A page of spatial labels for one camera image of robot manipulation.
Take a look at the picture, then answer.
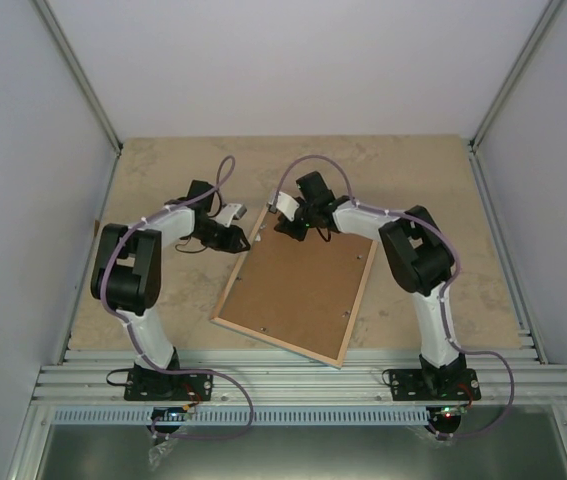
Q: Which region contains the brown cardboard backing board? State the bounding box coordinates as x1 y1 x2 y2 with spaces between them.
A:
215 209 377 364

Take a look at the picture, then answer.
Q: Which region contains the wooden picture frame with glass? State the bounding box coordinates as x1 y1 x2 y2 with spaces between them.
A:
209 203 379 371

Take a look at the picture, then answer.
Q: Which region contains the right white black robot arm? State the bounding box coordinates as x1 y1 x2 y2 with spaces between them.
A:
268 171 466 399

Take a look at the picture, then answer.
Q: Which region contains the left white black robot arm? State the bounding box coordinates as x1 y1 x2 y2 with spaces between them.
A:
90 180 250 399

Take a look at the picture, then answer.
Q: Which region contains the left controller circuit board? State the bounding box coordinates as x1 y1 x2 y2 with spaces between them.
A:
150 404 196 423

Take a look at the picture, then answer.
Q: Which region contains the controller circuit board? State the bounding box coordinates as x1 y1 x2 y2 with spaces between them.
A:
150 404 196 423
434 404 468 418

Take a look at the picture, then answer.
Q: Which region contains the crumpled clear plastic bag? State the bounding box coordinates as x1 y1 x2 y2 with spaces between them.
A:
148 437 175 471

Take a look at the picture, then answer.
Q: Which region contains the right controller circuit board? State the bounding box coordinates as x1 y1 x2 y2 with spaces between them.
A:
434 404 468 418

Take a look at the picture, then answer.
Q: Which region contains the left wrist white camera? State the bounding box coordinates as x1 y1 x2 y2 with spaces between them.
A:
215 203 247 226

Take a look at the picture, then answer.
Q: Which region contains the wrist white camera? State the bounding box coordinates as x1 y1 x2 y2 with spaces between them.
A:
267 191 300 221
215 203 247 226

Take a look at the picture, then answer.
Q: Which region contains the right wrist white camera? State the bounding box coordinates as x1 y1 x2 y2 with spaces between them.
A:
267 191 300 221

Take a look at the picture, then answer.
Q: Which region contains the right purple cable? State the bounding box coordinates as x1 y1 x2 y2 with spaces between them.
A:
277 155 516 441

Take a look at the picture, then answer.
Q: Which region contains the purple cable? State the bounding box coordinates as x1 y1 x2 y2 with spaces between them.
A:
101 155 255 441
277 155 516 441

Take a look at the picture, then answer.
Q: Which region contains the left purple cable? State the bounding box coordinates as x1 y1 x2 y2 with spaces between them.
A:
101 155 255 441

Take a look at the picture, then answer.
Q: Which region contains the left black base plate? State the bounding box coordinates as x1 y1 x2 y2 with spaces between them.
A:
123 367 213 402

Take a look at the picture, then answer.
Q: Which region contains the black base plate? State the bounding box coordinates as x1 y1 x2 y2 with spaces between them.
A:
123 367 213 402
387 368 482 402

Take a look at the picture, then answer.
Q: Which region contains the grey slotted cable duct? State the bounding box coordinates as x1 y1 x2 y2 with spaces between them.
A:
53 406 429 426

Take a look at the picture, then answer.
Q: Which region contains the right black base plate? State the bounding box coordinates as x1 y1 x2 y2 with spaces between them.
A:
387 368 482 402

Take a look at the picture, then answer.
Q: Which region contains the aluminium rail platform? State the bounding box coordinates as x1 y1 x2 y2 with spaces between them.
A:
32 348 567 406

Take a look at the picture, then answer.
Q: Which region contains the left aluminium corner post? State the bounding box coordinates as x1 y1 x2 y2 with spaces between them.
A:
31 0 123 157

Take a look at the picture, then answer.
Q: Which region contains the aluminium corner post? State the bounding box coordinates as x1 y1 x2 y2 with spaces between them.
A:
468 0 566 153
31 0 123 157

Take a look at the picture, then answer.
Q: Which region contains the right aluminium corner post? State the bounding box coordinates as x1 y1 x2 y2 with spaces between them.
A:
468 0 566 153

